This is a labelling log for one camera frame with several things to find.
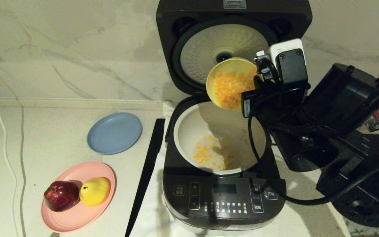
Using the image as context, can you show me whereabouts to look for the yellow corn kernels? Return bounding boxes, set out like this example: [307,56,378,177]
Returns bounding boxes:
[193,71,256,171]

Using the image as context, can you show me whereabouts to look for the yellow bowl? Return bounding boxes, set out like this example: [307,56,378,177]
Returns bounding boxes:
[206,58,258,111]

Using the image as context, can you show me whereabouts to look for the black rice cooker lid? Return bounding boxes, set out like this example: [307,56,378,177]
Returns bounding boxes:
[156,0,313,96]

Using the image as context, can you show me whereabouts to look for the white inner pot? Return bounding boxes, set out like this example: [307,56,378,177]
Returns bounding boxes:
[173,101,266,175]

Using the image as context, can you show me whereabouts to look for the black rice cooker base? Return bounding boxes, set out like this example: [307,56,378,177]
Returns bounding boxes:
[163,97,287,236]

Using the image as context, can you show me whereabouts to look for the long black flat strip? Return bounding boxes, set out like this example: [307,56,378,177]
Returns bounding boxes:
[125,118,166,237]

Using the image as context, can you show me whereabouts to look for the blue plate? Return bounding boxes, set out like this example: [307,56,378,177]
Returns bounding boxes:
[87,113,143,155]

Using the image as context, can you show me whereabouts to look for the white green patterned cloth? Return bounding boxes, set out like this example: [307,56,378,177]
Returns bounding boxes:
[349,224,379,237]

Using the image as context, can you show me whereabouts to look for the yellow pear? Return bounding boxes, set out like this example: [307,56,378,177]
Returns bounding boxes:
[79,177,111,207]

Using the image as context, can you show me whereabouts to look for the pink plate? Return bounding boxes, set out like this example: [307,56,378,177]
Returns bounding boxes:
[40,161,116,233]

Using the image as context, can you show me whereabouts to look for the red apple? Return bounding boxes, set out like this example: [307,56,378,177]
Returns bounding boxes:
[43,181,80,213]

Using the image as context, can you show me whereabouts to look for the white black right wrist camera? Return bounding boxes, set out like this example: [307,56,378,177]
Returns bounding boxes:
[257,39,309,90]

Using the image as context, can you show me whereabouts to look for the smooth black arm cable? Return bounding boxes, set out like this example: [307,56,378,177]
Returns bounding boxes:
[248,115,379,205]

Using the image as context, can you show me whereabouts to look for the white cable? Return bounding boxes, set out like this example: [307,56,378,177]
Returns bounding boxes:
[0,58,21,237]

